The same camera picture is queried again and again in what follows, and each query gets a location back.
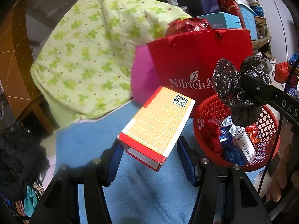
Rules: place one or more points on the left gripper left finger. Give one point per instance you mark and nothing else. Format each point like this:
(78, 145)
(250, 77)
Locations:
(111, 159)

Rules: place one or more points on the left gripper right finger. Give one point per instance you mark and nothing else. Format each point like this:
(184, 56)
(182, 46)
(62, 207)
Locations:
(193, 164)

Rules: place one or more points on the red plastic bag trash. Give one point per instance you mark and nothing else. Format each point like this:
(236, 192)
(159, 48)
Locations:
(213, 141)

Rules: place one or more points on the blue plastic bag trash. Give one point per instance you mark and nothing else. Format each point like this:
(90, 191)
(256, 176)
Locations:
(231, 154)

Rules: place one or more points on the black plastic bag trash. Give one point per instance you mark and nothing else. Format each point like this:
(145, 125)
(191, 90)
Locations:
(241, 89)

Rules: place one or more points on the red yellow medicine box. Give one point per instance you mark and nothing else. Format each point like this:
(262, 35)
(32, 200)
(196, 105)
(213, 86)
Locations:
(151, 134)

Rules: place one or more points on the blue white medicine box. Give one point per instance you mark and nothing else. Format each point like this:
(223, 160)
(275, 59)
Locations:
(238, 136)

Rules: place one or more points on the orange-red plastic bag trash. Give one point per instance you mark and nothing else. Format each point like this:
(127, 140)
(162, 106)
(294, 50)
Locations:
(252, 132)

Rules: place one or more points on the person's right hand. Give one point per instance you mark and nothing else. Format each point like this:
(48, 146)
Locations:
(279, 178)

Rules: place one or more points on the red mesh plastic basket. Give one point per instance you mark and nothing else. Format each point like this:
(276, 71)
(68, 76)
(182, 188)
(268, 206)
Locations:
(214, 110)

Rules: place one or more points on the blue bed blanket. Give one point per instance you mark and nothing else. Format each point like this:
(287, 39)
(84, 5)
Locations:
(138, 194)

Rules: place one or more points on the round wooden shelf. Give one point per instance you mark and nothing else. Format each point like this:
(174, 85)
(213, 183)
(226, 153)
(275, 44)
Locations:
(260, 42)

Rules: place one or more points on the magenta pillow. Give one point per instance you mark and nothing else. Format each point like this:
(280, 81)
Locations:
(144, 78)

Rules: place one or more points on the black clothes pile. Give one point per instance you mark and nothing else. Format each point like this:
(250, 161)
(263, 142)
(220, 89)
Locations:
(22, 160)

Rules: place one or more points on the teal garment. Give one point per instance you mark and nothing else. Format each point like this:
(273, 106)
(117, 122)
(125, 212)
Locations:
(30, 201)

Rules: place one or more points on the blue plastic storage bin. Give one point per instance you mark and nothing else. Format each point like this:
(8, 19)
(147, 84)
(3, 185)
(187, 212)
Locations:
(248, 17)

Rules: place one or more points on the green clover pattern quilt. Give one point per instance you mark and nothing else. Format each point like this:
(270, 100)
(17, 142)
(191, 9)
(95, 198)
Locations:
(84, 67)

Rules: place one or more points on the red Nilrich paper bag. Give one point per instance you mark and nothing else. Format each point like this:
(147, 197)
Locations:
(185, 62)

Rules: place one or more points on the light blue cardboard box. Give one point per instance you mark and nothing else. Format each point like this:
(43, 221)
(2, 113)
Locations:
(222, 20)

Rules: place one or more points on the red gift box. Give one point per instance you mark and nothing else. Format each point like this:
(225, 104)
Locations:
(231, 7)

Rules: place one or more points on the red plastic bag in paper bag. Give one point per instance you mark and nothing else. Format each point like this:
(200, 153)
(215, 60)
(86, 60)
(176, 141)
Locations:
(179, 26)

